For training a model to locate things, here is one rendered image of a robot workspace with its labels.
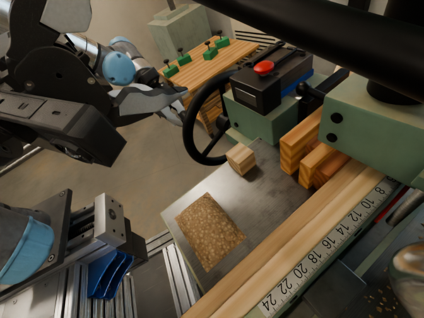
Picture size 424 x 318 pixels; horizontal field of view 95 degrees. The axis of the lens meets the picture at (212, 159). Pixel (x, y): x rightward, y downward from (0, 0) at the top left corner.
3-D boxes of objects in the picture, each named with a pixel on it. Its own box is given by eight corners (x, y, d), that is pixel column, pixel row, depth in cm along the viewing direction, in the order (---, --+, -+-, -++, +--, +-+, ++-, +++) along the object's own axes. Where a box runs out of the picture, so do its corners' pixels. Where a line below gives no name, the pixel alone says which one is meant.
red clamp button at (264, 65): (264, 63, 32) (263, 57, 31) (278, 67, 30) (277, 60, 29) (250, 72, 31) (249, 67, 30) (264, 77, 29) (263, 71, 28)
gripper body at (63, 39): (49, 5, 18) (-87, 71, 16) (69, 30, 14) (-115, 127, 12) (103, 76, 25) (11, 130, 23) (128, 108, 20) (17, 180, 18)
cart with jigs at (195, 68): (227, 86, 220) (211, 21, 173) (265, 102, 183) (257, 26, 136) (180, 118, 207) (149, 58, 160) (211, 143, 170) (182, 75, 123)
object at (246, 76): (271, 63, 41) (269, 35, 37) (318, 76, 34) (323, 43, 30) (223, 96, 39) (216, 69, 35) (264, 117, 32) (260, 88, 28)
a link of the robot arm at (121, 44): (106, 58, 64) (130, 54, 69) (123, 81, 62) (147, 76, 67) (103, 35, 58) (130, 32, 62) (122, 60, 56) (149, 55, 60)
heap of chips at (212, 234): (207, 191, 33) (204, 185, 32) (247, 237, 27) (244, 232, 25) (173, 217, 32) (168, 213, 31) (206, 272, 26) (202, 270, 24)
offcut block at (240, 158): (243, 154, 36) (239, 141, 34) (256, 164, 34) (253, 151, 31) (229, 165, 35) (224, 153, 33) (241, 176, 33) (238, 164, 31)
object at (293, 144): (369, 93, 36) (383, 55, 31) (381, 96, 35) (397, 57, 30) (280, 168, 32) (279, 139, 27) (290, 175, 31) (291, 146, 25)
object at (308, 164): (385, 105, 34) (399, 75, 30) (397, 108, 33) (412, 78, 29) (297, 182, 30) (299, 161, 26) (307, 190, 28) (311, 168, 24)
